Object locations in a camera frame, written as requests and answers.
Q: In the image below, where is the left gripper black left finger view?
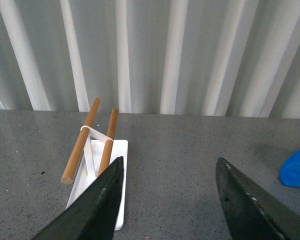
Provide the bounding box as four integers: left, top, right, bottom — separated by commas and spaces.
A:
34, 156, 124, 240

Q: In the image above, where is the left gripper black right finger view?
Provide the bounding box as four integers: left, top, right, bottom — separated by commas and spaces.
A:
215, 157, 300, 240

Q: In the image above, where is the blue microfiber cloth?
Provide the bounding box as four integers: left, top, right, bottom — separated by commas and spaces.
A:
279, 149, 300, 188

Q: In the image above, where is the wooden rack rod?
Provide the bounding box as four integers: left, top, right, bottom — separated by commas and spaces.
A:
60, 98, 101, 185
97, 108, 119, 177

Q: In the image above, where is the white towel rack stand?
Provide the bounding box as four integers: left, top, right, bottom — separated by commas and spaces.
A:
66, 125, 128, 231

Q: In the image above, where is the white pleated curtain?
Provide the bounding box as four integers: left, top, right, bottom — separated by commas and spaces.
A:
0, 0, 300, 119

